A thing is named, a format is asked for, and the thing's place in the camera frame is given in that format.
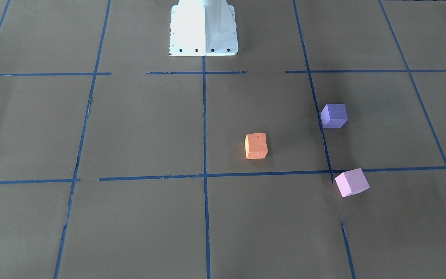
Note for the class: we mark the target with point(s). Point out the pink foam block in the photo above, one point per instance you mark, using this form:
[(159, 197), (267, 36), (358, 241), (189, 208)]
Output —
[(352, 182)]

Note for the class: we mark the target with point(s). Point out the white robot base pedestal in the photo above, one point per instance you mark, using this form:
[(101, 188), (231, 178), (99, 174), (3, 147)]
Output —
[(203, 28)]

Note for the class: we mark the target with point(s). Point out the orange foam block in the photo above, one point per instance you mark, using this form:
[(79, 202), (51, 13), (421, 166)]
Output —
[(256, 146)]

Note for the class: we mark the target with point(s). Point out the purple foam block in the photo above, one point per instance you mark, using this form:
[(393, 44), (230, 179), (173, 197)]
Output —
[(334, 116)]

